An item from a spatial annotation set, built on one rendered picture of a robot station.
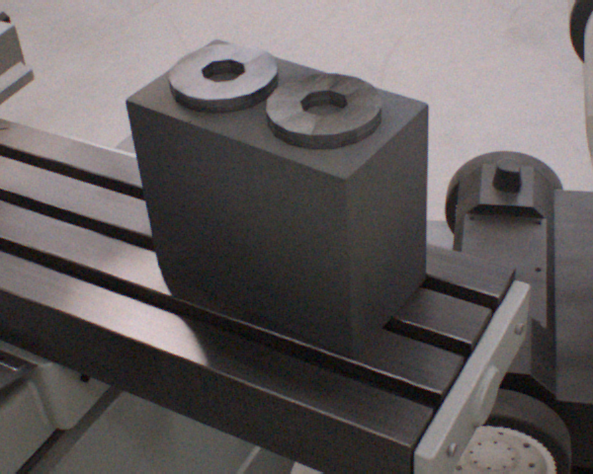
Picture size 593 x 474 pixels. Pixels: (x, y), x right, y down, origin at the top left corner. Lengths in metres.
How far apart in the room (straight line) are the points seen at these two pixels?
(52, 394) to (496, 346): 0.44
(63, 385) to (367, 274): 0.37
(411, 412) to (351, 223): 0.16
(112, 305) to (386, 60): 2.34
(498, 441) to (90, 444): 0.53
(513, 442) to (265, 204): 0.66
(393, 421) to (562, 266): 0.78
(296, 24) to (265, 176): 2.66
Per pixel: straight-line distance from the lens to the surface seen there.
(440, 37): 3.32
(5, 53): 1.28
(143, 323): 0.91
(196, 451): 1.39
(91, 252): 1.00
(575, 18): 1.21
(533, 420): 1.31
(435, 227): 1.88
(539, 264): 1.52
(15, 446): 1.07
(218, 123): 0.80
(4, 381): 0.99
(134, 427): 1.22
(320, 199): 0.76
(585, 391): 1.38
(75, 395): 1.06
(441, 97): 3.01
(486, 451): 1.38
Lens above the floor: 1.58
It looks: 39 degrees down
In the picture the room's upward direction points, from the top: 5 degrees counter-clockwise
